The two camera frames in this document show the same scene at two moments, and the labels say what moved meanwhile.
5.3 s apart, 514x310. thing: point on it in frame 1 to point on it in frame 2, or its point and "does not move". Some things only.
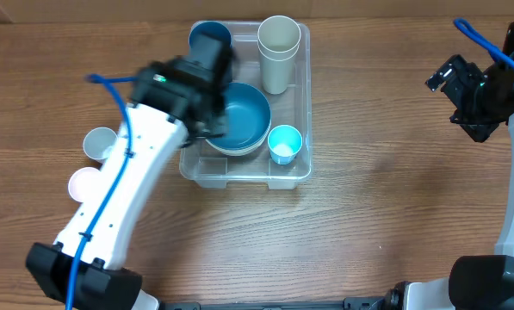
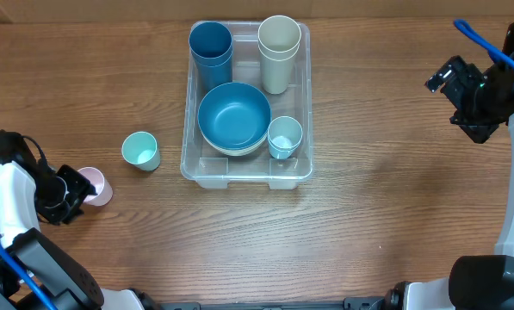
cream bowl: [238, 152] does not move
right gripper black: [480, 128] does not move
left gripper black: [221, 126] to [83, 188]
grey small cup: [97, 140] to [284, 133]
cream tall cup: [279, 37] does not move
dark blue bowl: [248, 113] does not move
